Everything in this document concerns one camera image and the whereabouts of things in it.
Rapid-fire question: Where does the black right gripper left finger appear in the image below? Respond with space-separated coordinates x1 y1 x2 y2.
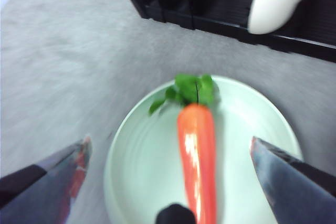
0 136 93 224

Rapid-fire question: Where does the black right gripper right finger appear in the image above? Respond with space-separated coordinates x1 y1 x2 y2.
250 136 336 224

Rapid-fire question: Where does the pale green plate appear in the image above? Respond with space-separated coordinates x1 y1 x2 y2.
103 75 304 224

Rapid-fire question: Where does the orange carrot with green leaves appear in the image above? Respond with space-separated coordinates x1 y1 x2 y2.
149 73 221 224

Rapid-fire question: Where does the white plate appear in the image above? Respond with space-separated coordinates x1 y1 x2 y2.
247 0 317 35

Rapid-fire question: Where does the black plate rack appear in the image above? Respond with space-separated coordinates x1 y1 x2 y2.
117 0 336 64

